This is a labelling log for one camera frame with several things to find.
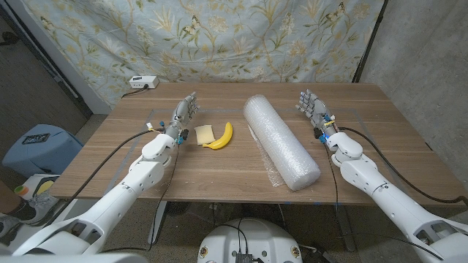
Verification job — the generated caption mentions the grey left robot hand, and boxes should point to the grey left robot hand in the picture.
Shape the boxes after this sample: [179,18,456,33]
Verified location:
[164,91,200,139]

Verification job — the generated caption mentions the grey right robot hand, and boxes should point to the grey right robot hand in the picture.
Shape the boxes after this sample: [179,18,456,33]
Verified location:
[295,89,336,138]

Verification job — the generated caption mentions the clear bubble wrap roll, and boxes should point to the clear bubble wrap roll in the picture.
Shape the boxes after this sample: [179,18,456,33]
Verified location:
[243,94,322,192]

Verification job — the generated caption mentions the yellow toy banana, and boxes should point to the yellow toy banana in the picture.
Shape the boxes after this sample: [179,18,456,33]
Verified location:
[202,121,234,150]

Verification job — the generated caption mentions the pale yellow sponge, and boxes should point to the pale yellow sponge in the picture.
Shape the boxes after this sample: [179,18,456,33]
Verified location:
[193,124,216,146]

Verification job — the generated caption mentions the white power box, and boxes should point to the white power box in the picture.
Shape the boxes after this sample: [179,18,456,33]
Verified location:
[128,75,160,90]

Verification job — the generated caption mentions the floral printed backdrop cloth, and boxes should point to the floral printed backdrop cloth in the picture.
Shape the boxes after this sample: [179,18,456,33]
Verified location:
[21,0,385,107]

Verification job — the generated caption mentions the black backdrop stand pole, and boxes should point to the black backdrop stand pole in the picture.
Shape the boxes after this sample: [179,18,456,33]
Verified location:
[351,0,388,83]

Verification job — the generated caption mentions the white table leg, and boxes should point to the white table leg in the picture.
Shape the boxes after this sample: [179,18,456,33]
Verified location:
[148,200,168,245]

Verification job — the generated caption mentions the grey table leg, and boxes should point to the grey table leg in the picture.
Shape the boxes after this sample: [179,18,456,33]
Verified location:
[334,204,358,252]

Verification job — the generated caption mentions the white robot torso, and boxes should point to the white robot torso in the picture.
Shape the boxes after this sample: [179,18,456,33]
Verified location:
[197,218,303,263]

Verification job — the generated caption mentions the blue plastic bin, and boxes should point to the blue plastic bin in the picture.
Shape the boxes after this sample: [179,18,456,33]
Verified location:
[1,123,84,179]

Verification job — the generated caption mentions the black patterned card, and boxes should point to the black patterned card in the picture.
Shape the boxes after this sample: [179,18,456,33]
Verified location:
[22,133,51,145]

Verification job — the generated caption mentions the grey sneaker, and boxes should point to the grey sneaker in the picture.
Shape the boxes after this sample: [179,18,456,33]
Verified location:
[16,189,65,220]

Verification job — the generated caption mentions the white box with yellow button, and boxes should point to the white box with yellow button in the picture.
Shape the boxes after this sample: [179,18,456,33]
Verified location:
[14,174,61,200]

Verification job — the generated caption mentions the black power box cable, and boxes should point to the black power box cable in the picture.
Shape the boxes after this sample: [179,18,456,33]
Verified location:
[121,84,149,99]

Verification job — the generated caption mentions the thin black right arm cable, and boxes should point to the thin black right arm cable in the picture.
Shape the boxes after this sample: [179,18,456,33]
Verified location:
[323,140,341,220]

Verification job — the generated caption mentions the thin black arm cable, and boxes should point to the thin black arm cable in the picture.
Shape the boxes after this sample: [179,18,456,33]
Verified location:
[323,140,341,220]
[102,140,182,253]

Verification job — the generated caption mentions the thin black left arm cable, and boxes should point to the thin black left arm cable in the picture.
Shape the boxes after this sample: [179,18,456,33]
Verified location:
[102,140,182,253]

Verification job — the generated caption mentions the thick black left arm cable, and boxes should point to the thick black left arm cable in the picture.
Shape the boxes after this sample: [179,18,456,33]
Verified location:
[34,128,164,229]

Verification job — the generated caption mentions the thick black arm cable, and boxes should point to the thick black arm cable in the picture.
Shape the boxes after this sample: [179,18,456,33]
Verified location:
[34,128,164,229]
[338,126,468,205]

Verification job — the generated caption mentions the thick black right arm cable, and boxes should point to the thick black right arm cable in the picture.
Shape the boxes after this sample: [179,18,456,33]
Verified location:
[338,126,468,205]

